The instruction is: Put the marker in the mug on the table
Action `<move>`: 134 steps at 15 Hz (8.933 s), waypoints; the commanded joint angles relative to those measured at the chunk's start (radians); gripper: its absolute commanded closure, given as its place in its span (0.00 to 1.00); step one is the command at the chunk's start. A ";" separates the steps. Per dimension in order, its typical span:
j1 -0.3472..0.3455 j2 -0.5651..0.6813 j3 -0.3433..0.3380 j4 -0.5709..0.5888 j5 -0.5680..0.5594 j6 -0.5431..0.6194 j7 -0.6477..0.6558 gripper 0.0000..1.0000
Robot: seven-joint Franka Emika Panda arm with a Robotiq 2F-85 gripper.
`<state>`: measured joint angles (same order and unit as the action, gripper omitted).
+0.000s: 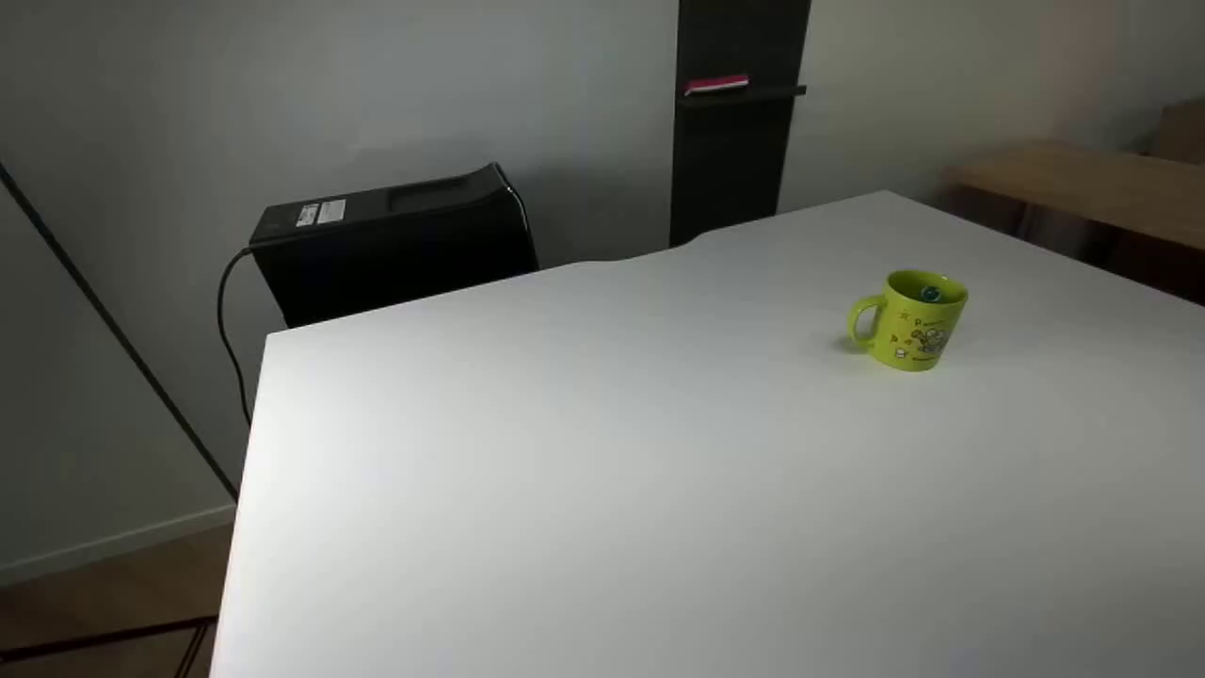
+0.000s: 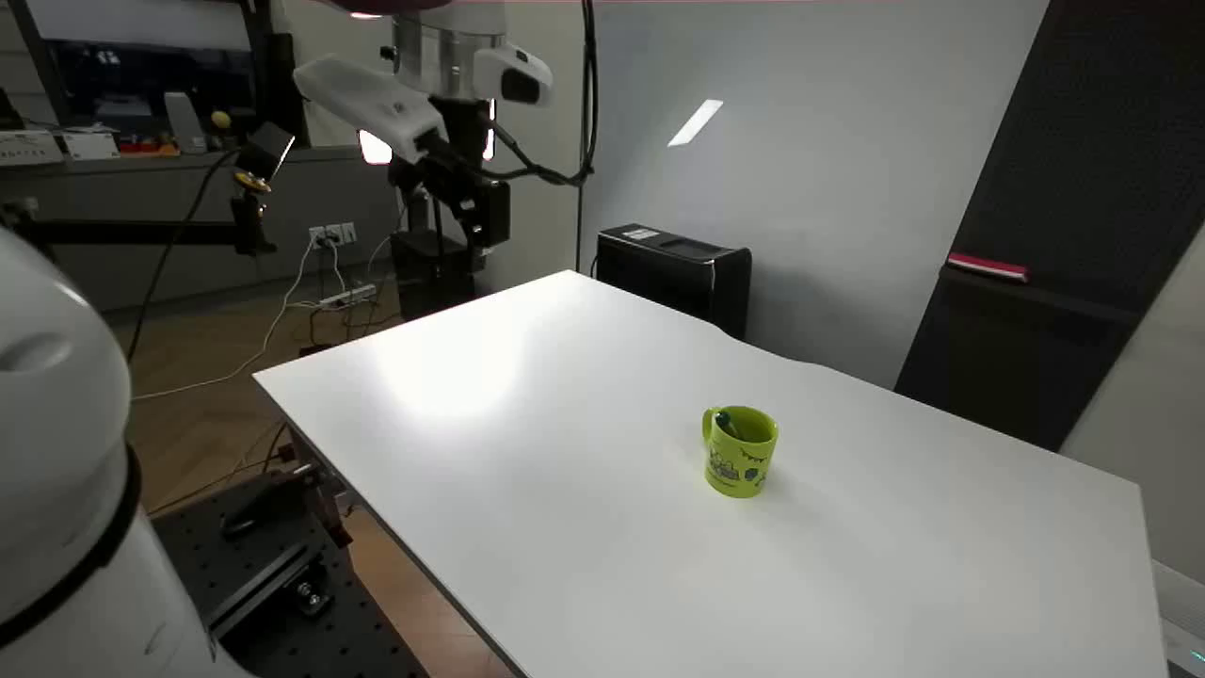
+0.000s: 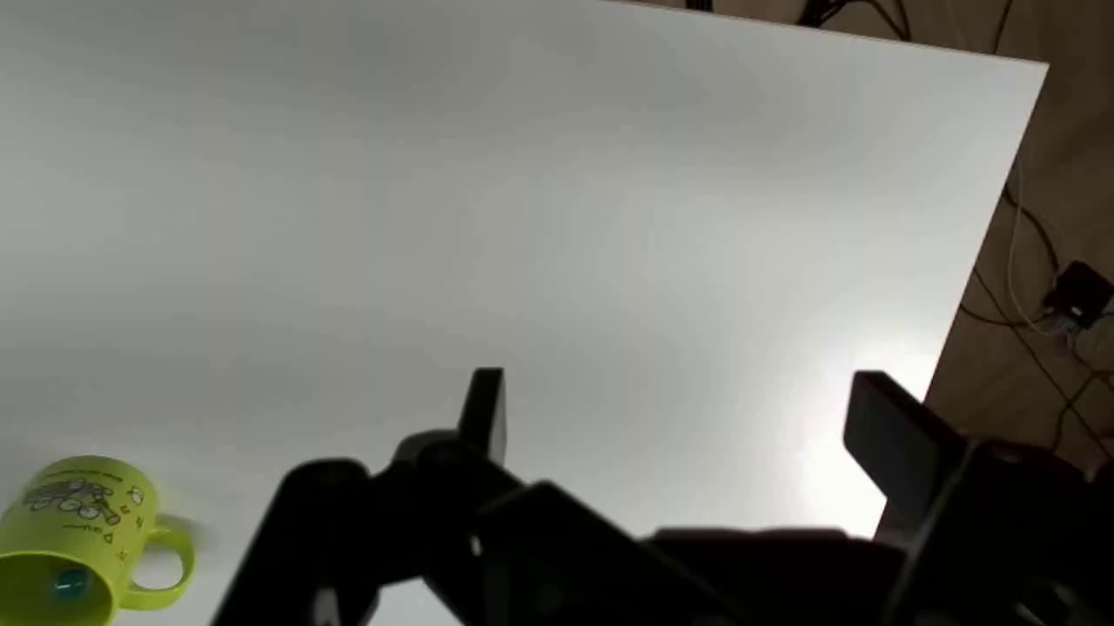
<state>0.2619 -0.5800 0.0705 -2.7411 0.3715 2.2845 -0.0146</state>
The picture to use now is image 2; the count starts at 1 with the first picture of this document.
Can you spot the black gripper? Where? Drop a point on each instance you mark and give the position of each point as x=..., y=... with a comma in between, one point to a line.
x=478, y=200

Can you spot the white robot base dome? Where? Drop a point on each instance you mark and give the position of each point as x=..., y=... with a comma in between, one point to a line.
x=83, y=581

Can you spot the green ceramic mug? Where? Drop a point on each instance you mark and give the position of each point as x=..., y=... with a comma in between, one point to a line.
x=738, y=446

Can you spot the white power strip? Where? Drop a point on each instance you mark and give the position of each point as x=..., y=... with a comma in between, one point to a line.
x=355, y=297

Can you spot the black computer tower case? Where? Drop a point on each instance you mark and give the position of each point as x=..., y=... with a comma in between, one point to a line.
x=696, y=278

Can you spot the grey background counter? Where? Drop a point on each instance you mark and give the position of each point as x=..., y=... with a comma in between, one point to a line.
x=311, y=190

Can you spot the pink red book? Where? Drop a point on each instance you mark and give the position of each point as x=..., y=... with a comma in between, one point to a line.
x=979, y=265

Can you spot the camera on tripod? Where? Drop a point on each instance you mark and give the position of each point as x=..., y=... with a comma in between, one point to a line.
x=252, y=172

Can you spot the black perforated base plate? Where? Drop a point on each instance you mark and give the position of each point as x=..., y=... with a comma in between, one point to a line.
x=275, y=587

